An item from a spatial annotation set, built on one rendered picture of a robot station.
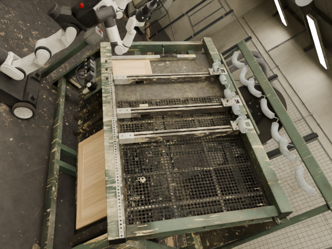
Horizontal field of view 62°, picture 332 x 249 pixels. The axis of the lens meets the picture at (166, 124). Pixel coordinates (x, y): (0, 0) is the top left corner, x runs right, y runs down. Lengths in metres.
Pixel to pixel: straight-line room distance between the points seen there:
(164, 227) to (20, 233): 1.18
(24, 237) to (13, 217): 0.19
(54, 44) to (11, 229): 1.55
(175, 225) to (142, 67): 1.74
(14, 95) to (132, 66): 1.18
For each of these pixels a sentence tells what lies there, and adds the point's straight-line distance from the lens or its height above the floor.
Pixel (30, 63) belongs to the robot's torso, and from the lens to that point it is 2.85.
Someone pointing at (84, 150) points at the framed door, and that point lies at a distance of 2.90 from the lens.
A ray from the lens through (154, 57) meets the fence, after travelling 3.16.
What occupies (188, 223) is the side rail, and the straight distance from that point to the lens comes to 2.02.
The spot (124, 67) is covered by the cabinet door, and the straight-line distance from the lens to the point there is 3.04.
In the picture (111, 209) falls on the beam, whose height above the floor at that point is 0.85.
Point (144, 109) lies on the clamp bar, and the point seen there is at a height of 1.12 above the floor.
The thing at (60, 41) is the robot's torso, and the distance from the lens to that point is 2.64.
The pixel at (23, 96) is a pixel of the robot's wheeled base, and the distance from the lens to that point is 2.97.
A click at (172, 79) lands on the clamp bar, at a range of 2.90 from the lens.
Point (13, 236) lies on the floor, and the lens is 2.55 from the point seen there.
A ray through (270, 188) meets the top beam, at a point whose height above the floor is 1.80.
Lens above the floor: 2.05
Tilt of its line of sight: 19 degrees down
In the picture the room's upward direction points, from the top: 61 degrees clockwise
